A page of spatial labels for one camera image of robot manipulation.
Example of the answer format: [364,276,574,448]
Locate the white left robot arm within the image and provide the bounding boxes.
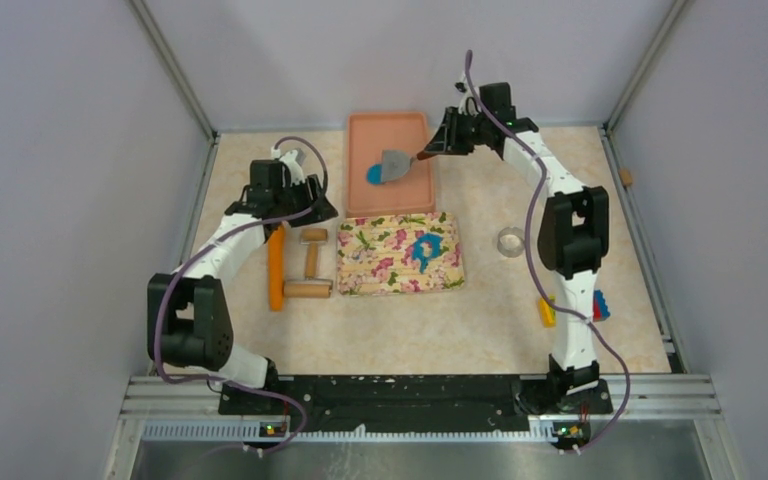
[147,149,338,414]

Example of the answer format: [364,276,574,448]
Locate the blue dough scrap ring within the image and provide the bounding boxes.
[410,231,445,274]

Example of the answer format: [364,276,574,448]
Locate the small wooden cork piece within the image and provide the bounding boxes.
[618,168,633,188]

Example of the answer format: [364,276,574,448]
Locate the pink rectangular tray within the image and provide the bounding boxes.
[344,111,436,218]

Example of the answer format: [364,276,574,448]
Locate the round metal cutter ring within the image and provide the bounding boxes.
[495,227,528,259]

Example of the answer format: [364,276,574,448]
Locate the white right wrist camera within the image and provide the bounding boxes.
[454,78,481,116]

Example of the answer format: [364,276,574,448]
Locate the wooden double-ended roller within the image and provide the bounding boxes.
[282,228,333,299]

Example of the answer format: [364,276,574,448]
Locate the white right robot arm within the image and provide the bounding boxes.
[422,80,609,412]

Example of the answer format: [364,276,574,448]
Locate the blue dough piece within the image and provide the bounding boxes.
[366,163,385,185]

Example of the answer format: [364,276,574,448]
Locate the metal scraper wooden handle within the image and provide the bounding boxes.
[380,150,434,183]

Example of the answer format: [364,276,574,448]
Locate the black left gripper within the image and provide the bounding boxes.
[273,174,337,227]

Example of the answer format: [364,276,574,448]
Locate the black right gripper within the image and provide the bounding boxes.
[425,108,490,157]

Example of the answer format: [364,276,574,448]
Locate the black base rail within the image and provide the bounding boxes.
[218,374,614,433]

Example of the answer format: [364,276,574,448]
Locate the yellow red blue toy block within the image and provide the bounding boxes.
[537,290,611,328]

